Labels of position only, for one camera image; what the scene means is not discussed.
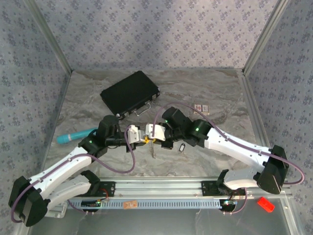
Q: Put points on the orange sticker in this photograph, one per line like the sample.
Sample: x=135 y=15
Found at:
x=130 y=205

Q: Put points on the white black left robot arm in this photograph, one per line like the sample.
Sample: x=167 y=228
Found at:
x=61 y=169

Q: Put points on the small circuit board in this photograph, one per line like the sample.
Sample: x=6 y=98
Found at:
x=91 y=203
x=230 y=203

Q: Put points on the red plastic block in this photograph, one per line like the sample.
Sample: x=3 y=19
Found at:
x=265 y=204

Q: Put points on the playing card box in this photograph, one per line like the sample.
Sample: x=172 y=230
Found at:
x=201 y=109

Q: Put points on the black key tag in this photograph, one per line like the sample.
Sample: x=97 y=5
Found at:
x=181 y=148

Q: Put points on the aluminium frame post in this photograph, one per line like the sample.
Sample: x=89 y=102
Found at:
x=264 y=36

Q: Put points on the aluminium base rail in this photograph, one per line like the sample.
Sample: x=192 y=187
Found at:
x=156 y=187

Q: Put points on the black hard case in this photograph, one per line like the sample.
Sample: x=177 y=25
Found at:
x=129 y=93

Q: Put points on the teal plastic cylinder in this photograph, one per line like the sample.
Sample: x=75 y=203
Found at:
x=71 y=137

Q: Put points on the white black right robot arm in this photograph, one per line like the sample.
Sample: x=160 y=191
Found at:
x=234 y=147

